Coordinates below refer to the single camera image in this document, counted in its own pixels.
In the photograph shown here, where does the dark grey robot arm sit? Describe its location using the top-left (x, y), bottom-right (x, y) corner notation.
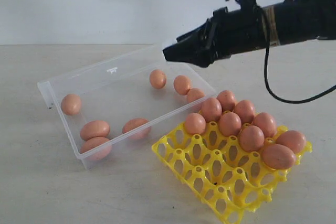
top-left (163, 0), bottom-right (335, 68)

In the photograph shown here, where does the yellow plastic egg tray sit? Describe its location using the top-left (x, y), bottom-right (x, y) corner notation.
top-left (151, 111), bottom-right (313, 224)

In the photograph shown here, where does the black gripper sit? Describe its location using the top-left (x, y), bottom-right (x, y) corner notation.
top-left (162, 0), bottom-right (270, 68)

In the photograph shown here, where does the clear plastic storage box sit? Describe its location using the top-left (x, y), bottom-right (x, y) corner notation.
top-left (39, 46), bottom-right (215, 169)

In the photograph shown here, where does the black cable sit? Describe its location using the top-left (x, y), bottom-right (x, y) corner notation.
top-left (259, 0), bottom-right (336, 104)

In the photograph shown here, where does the brown egg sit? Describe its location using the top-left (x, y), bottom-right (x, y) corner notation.
top-left (186, 88), bottom-right (205, 103)
top-left (261, 144), bottom-right (296, 170)
top-left (218, 112), bottom-right (242, 136)
top-left (79, 136), bottom-right (113, 162)
top-left (122, 118), bottom-right (151, 140)
top-left (276, 130), bottom-right (306, 154)
top-left (149, 69), bottom-right (166, 89)
top-left (184, 113), bottom-right (206, 135)
top-left (233, 100), bottom-right (256, 124)
top-left (80, 120), bottom-right (110, 141)
top-left (253, 112), bottom-right (277, 137)
top-left (217, 90), bottom-right (237, 111)
top-left (201, 97), bottom-right (222, 122)
top-left (239, 125), bottom-right (265, 152)
top-left (173, 75), bottom-right (192, 95)
top-left (61, 93), bottom-right (81, 115)

